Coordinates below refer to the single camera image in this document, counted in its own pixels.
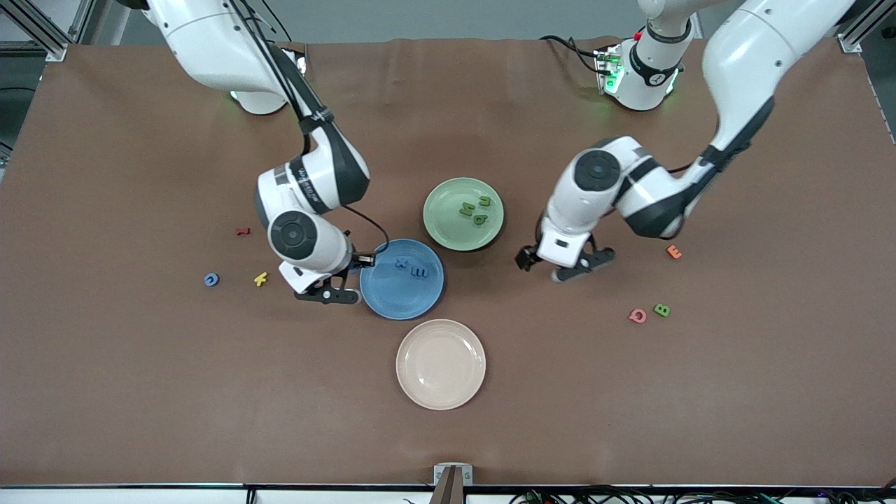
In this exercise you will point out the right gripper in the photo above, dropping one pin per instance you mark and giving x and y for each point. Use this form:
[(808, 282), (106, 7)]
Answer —
[(363, 260)]

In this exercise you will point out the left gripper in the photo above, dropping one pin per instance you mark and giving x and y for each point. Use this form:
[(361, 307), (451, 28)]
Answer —
[(523, 257)]

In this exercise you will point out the green foam letter b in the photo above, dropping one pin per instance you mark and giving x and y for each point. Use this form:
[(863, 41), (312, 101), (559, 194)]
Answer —
[(480, 218), (661, 310)]

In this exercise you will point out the green foam letter N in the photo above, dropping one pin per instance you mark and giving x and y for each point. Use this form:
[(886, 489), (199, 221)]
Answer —
[(467, 210)]

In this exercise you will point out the blue foam letter G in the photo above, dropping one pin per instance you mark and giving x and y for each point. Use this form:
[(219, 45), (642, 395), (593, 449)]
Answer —
[(207, 280)]

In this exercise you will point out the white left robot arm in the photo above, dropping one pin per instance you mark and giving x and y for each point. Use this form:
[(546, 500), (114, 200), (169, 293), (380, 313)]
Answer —
[(742, 63)]

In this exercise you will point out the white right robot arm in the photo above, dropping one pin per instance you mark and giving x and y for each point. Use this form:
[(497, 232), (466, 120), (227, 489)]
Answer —
[(210, 42)]

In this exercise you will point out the blue plate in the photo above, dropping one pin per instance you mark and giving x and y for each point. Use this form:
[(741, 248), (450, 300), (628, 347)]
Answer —
[(392, 294)]

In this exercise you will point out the green plate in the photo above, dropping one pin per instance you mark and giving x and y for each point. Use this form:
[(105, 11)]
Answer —
[(448, 224)]

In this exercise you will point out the yellow foam letter K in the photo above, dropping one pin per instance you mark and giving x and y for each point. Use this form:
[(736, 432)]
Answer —
[(260, 280)]

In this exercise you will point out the pink foam letter Q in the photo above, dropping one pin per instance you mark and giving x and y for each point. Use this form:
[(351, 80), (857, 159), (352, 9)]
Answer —
[(631, 316)]

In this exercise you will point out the cream plate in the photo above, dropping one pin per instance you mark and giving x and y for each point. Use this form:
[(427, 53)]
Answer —
[(441, 364)]

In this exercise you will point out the orange foam letter E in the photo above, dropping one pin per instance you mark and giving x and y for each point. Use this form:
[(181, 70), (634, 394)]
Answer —
[(673, 253)]

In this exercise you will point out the silver base connector bracket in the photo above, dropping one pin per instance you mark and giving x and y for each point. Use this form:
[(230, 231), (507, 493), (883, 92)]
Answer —
[(301, 63), (605, 70)]

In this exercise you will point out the grey metal table bracket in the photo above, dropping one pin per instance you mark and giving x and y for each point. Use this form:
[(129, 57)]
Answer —
[(441, 474)]

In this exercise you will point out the white table frame rail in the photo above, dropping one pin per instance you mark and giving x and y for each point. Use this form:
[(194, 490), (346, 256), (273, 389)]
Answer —
[(140, 497)]

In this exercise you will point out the aluminium frame profile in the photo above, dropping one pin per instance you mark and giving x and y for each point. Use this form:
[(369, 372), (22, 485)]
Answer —
[(49, 38), (850, 43)]

